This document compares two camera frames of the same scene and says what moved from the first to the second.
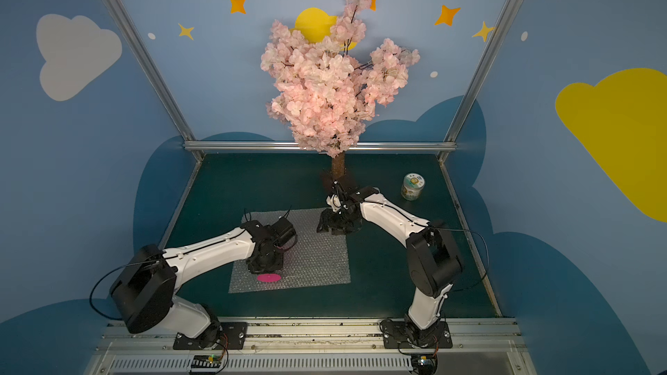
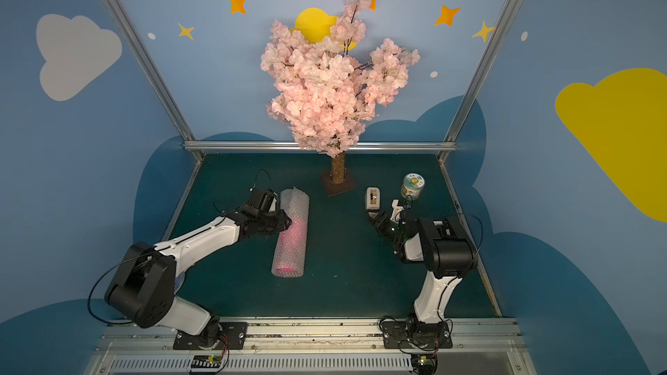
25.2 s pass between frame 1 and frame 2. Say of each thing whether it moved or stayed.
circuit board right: stayed
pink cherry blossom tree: stayed
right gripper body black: moved
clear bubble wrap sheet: moved
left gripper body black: moved
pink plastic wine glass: moved
